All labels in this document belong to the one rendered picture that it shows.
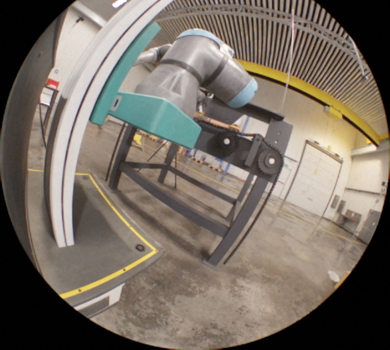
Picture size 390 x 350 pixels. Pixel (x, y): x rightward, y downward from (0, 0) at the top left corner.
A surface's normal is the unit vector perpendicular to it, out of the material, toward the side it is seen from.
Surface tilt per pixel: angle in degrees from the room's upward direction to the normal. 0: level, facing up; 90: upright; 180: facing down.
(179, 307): 0
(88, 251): 0
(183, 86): 72
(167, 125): 90
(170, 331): 0
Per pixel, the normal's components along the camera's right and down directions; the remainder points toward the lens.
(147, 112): -0.39, -0.12
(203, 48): 0.40, 0.23
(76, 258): 0.40, -0.91
